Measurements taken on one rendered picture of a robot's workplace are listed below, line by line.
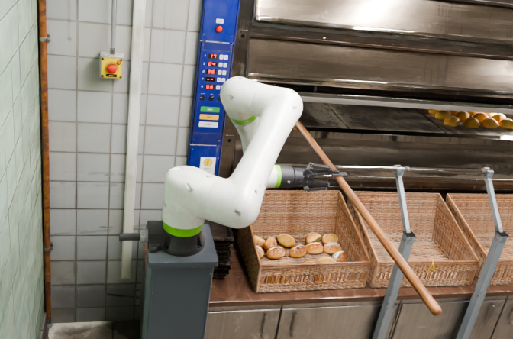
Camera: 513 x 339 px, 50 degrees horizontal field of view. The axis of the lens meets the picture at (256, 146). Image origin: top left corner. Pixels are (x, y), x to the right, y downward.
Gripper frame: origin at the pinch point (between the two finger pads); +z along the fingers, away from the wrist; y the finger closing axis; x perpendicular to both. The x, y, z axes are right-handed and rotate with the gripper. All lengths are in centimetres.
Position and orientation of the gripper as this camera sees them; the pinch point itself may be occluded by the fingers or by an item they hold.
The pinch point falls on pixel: (337, 178)
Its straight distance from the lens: 230.9
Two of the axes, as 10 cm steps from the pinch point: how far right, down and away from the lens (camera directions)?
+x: 2.1, 4.2, -8.8
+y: -1.4, 9.1, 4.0
